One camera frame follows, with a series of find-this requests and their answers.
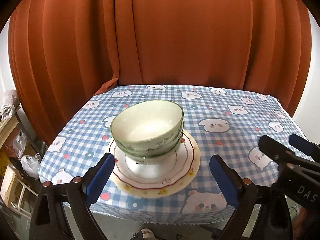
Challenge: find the green floral bowl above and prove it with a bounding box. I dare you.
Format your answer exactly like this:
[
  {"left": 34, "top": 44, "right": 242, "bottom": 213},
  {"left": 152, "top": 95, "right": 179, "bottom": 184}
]
[
  {"left": 112, "top": 133, "right": 187, "bottom": 177},
  {"left": 110, "top": 100, "right": 184, "bottom": 146},
  {"left": 114, "top": 121, "right": 184, "bottom": 156}
]

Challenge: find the pink plate with red rim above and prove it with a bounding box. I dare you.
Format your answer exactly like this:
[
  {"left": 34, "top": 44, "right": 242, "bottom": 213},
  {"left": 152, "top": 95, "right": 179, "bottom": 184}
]
[{"left": 109, "top": 133, "right": 195, "bottom": 190}]

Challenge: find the white plastic bag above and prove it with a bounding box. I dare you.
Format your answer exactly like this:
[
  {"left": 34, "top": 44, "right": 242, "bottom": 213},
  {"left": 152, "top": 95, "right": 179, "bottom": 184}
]
[{"left": 20, "top": 154, "right": 41, "bottom": 179}]

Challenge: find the cream plate with yellow flowers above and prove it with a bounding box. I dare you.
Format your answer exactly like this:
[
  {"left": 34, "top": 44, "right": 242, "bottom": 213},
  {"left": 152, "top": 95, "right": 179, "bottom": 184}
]
[{"left": 108, "top": 129, "right": 201, "bottom": 199}]

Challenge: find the wooden shelf clutter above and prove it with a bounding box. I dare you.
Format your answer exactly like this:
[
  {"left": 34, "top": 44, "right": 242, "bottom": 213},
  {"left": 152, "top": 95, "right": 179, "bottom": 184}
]
[{"left": 1, "top": 89, "right": 43, "bottom": 219}]

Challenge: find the orange curtain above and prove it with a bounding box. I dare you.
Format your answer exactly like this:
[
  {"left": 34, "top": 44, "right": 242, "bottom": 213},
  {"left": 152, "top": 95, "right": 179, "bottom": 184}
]
[{"left": 8, "top": 0, "right": 311, "bottom": 143}]

